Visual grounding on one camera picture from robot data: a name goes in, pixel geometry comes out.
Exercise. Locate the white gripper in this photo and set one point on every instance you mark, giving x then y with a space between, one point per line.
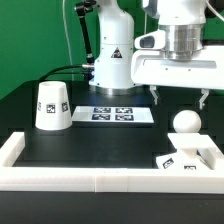
204 71

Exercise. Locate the white lamp bulb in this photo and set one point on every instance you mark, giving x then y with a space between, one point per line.
187 121

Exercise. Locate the white lamp base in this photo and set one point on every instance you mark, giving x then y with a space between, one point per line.
186 158

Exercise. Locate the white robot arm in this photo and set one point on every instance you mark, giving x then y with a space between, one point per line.
173 55

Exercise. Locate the white lamp shade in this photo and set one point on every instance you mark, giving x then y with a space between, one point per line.
53 110

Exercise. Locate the white marker sheet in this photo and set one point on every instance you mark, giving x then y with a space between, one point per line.
112 114

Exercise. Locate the white U-shaped fence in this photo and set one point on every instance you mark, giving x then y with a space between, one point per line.
14 178

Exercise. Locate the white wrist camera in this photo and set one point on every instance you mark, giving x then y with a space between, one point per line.
153 40

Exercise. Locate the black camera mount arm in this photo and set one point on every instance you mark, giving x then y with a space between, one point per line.
82 8

